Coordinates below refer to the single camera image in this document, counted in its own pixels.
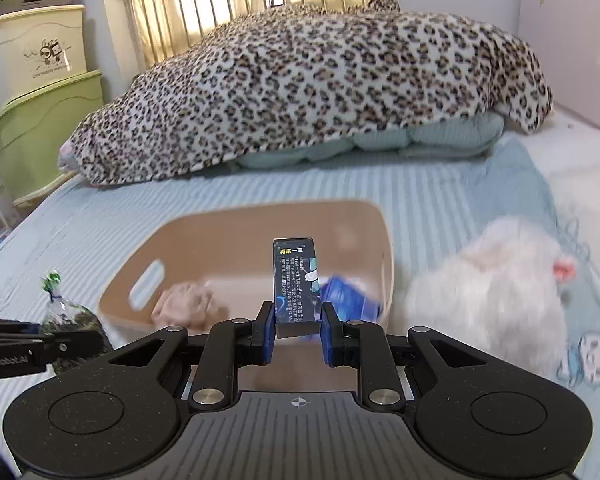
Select pink plush toy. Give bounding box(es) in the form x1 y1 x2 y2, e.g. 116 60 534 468
151 281 222 334

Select clear plastic bag dark contents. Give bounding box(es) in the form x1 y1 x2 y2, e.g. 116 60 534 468
40 270 114 374

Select green plastic storage box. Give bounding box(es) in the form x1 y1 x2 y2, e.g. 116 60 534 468
0 70 104 207

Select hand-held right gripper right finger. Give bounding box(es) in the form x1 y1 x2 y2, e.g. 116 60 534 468
321 302 487 408

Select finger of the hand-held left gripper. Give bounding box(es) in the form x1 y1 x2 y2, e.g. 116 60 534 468
0 316 46 337
0 336 106 362

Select pink wall board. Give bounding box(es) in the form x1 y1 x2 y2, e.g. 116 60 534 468
517 0 600 132

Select tan storage basket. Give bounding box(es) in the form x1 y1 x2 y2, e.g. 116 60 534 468
96 200 396 346

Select small black printed box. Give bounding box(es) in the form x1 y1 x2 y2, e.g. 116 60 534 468
272 236 326 339

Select blue striped bed sheet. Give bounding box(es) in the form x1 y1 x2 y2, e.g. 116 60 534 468
0 137 600 480

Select white fluffy plush toy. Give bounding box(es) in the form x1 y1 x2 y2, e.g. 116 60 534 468
405 215 581 377

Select beige plastic storage box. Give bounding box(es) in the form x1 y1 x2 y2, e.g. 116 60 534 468
0 5 89 127

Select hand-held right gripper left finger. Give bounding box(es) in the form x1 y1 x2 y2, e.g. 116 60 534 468
101 301 277 412

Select cartoon printed blue blanket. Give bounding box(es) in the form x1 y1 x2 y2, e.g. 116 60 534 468
457 137 600 392

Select light green quilt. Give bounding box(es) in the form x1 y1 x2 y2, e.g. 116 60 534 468
237 110 506 171

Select blue packet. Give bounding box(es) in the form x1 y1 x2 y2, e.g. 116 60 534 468
320 274 384 324

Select leopard print blanket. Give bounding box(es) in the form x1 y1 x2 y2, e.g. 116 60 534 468
57 0 555 187

